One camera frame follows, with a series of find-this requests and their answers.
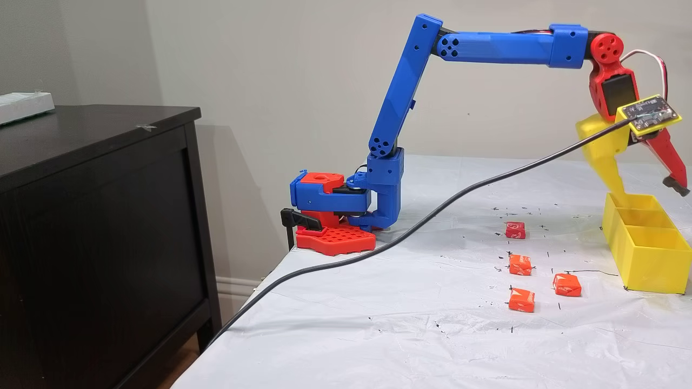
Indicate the white plastic table cover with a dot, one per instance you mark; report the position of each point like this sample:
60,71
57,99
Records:
405,324

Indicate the white baseboard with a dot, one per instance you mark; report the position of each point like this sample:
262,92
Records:
232,286

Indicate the camera board on yellow mount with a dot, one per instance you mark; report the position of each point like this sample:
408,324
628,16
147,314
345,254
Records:
649,112

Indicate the red candy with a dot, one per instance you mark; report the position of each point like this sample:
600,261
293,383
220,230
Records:
515,230

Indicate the white flat box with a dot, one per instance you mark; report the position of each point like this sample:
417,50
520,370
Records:
24,107

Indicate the orange candy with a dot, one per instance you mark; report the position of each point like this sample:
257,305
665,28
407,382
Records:
567,285
521,300
520,265

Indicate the black table clamp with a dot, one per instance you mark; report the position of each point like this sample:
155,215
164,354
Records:
303,220

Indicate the dark wooden cabinet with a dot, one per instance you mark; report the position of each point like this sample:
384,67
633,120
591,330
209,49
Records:
108,243

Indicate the yellow three-compartment box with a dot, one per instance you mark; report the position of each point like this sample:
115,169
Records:
649,265

